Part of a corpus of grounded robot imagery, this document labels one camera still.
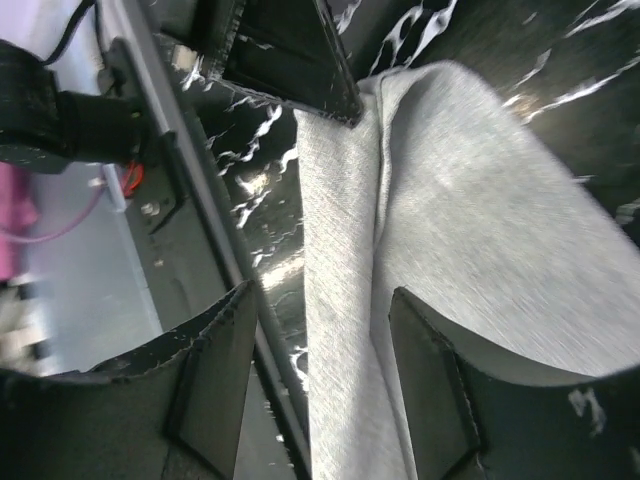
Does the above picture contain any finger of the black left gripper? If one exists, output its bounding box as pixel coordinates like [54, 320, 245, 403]
[159, 1, 363, 125]

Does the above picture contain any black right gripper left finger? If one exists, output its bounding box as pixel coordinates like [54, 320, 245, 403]
[1, 282, 257, 479]

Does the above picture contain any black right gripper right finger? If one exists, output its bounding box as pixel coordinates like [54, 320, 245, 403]
[389, 288, 639, 479]

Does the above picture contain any grey cloth napkin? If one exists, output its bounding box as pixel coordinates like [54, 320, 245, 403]
[296, 62, 639, 479]

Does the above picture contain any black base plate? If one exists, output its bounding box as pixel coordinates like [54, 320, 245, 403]
[97, 37, 311, 480]

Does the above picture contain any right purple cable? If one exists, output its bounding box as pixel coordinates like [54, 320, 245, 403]
[0, 164, 109, 244]

